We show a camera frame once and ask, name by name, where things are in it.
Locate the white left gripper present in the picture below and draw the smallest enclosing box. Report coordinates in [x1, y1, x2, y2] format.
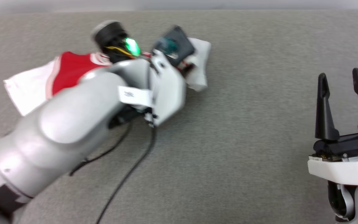
[145, 50, 187, 127]

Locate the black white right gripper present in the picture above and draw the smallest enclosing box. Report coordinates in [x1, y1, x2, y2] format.
[308, 68, 358, 187]

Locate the red white basketball jersey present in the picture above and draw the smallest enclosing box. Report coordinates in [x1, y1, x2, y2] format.
[3, 37, 212, 117]

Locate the thin black cable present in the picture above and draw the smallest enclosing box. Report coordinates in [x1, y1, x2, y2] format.
[96, 126, 158, 224]
[69, 123, 133, 176]

